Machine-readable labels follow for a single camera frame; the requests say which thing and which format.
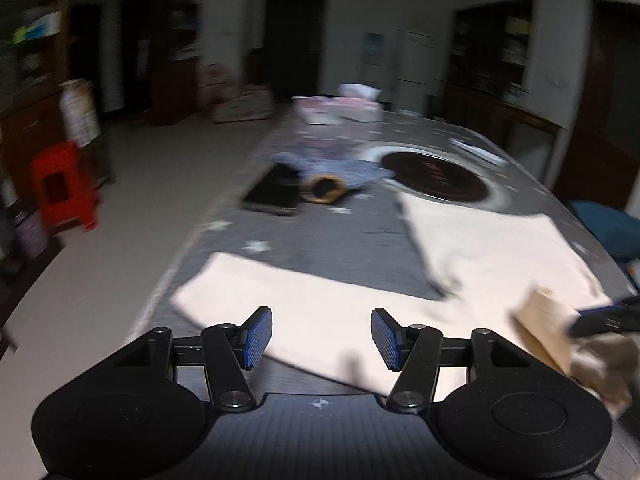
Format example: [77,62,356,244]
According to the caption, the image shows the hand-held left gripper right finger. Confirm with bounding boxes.
[370,307,522,415]

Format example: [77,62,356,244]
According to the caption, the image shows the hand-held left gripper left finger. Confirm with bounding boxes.
[114,305,275,414]

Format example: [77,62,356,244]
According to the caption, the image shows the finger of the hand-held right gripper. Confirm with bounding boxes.
[569,296,640,339]

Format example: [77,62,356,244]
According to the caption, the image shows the cream garment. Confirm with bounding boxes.
[170,192,634,417]

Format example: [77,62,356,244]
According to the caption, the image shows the teal chair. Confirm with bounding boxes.
[570,200,640,262]

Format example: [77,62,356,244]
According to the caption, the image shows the grey star-print tablecloth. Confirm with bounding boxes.
[125,105,640,401]

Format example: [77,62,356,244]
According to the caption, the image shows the black smartphone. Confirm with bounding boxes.
[242,164,307,217]

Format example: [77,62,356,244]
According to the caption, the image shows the wooden cup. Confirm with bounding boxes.
[302,173,347,205]

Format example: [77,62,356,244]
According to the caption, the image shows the round black hot plate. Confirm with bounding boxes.
[380,150,489,202]

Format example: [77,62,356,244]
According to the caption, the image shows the blue patterned cloth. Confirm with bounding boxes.
[271,150,397,192]

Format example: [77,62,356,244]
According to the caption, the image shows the white remote control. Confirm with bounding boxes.
[449,137,507,166]

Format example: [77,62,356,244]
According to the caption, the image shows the pink and white carton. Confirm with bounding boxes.
[210,86,274,124]

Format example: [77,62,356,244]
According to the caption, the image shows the tissue box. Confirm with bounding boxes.
[339,82,384,123]

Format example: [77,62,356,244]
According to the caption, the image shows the red plastic stool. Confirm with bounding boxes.
[29,142,102,232]

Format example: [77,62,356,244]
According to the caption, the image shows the white refrigerator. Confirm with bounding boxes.
[394,30,437,112]

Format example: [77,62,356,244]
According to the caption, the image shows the dark wooden cabinet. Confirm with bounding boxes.
[442,0,561,136]

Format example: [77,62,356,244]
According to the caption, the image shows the white printed sack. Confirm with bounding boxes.
[59,79,99,149]

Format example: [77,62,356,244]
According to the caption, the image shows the dark wooden shelf unit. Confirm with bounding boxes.
[0,0,71,171]

